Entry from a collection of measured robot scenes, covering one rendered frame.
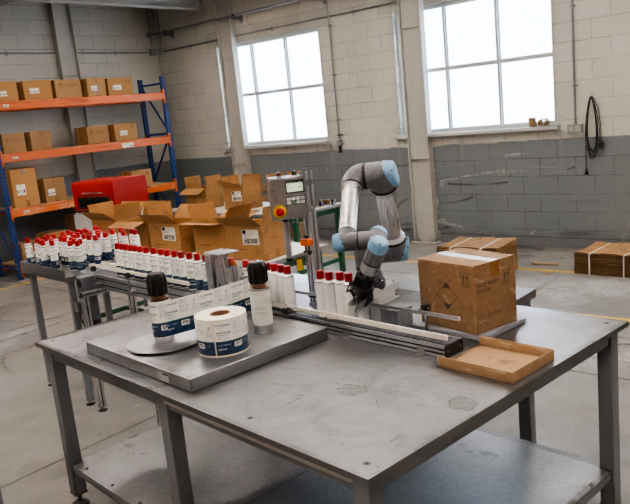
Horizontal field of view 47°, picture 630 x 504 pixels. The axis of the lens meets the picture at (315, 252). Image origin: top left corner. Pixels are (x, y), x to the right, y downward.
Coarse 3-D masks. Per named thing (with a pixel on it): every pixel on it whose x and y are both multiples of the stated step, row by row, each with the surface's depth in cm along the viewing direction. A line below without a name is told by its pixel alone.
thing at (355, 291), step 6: (360, 270) 282; (360, 276) 279; (366, 276) 280; (354, 282) 283; (360, 282) 283; (366, 282) 283; (354, 288) 285; (360, 288) 283; (366, 288) 284; (372, 288) 286; (354, 294) 285; (360, 294) 281; (366, 294) 286; (360, 300) 284
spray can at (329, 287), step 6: (330, 276) 300; (324, 282) 301; (330, 282) 299; (324, 288) 301; (330, 288) 300; (330, 294) 300; (330, 300) 301; (330, 306) 301; (336, 306) 302; (330, 312) 302; (336, 312) 302; (330, 318) 302
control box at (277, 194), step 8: (288, 176) 320; (296, 176) 319; (304, 176) 319; (272, 184) 317; (280, 184) 318; (304, 184) 319; (272, 192) 318; (280, 192) 319; (304, 192) 320; (272, 200) 319; (280, 200) 319; (272, 208) 320; (288, 208) 320; (296, 208) 321; (304, 208) 321; (272, 216) 321; (288, 216) 321; (296, 216) 321; (304, 216) 323
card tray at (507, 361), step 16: (480, 336) 267; (464, 352) 261; (480, 352) 260; (496, 352) 258; (512, 352) 256; (528, 352) 253; (544, 352) 248; (448, 368) 248; (464, 368) 243; (480, 368) 238; (496, 368) 243; (512, 368) 242; (528, 368) 235
